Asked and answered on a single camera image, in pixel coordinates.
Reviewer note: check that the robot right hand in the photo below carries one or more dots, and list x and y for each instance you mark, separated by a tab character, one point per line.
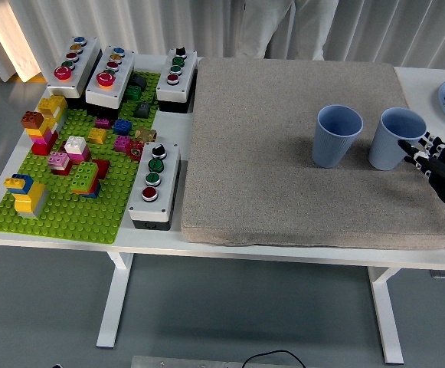
442	170

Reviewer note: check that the blue ribbed cup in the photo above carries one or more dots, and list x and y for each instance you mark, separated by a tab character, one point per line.
329	149
387	151

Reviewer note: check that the white table leg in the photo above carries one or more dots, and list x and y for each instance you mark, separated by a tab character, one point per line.
111	306
387	314

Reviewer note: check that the green studded baseplate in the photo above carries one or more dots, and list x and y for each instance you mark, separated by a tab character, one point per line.
72	218

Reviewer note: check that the white pleated curtain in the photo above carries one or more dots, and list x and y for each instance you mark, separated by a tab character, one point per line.
379	27

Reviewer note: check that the blue yellow grey brick stack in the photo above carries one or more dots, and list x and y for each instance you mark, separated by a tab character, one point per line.
30	199

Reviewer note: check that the grey-brown foam mat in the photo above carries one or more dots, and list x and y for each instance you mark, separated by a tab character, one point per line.
252	153

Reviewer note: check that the green-topped brick stack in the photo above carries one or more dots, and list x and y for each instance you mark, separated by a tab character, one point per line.
84	176

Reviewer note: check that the pink white red brick stack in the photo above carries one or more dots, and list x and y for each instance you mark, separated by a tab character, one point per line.
58	159

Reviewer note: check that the four-button control box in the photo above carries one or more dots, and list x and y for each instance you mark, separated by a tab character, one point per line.
185	73
168	180

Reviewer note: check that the white and pink brick stack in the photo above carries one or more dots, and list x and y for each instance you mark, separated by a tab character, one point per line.
74	145

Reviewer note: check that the red valve handwheel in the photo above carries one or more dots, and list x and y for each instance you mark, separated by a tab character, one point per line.
135	150

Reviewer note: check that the person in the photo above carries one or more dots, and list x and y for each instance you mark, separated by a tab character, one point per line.
256	27

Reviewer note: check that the small magenta brick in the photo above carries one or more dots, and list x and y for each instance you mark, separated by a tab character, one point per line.
102	123

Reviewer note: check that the brown-topped brick tower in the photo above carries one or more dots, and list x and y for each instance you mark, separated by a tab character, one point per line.
32	119

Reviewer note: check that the brass pipe fitting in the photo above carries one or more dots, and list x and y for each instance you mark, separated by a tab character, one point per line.
145	135

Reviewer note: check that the yellow and white brick tower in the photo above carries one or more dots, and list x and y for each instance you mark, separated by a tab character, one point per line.
51	105

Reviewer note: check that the dark green brick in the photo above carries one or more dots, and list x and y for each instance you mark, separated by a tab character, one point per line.
133	94

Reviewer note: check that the dark grey curved piece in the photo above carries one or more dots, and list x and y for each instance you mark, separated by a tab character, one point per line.
138	81

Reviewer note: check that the five-button control box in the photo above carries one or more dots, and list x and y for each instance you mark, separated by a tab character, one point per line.
88	61
124	68

